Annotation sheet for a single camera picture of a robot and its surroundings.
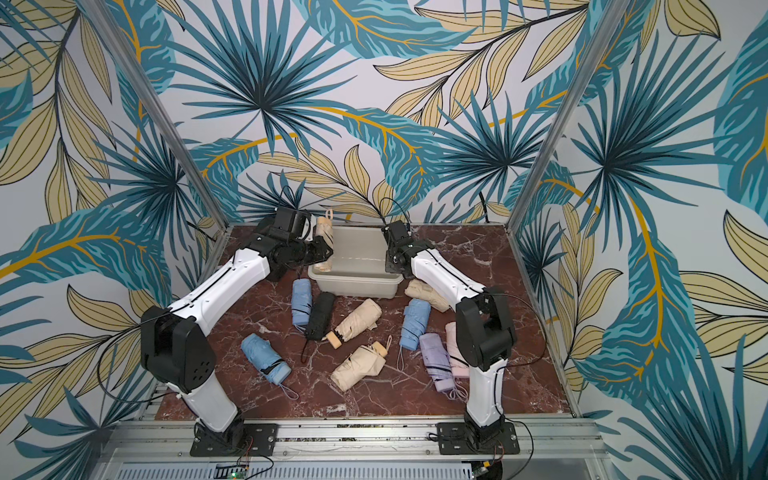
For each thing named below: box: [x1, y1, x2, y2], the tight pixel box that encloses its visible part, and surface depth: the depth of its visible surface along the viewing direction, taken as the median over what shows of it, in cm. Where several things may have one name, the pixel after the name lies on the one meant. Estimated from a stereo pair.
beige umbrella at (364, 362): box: [330, 341, 388, 392], surface depth 84 cm
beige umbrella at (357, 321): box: [325, 298, 382, 349], surface depth 92 cm
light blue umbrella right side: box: [399, 298, 431, 351], surface depth 92 cm
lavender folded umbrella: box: [420, 333, 469, 401], surface depth 85 cm
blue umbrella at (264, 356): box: [241, 333, 292, 385], surface depth 85 cm
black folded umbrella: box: [305, 292, 335, 341], surface depth 94 cm
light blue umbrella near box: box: [292, 278, 313, 330], surface depth 97 cm
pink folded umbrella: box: [444, 322, 470, 377], surface depth 86 cm
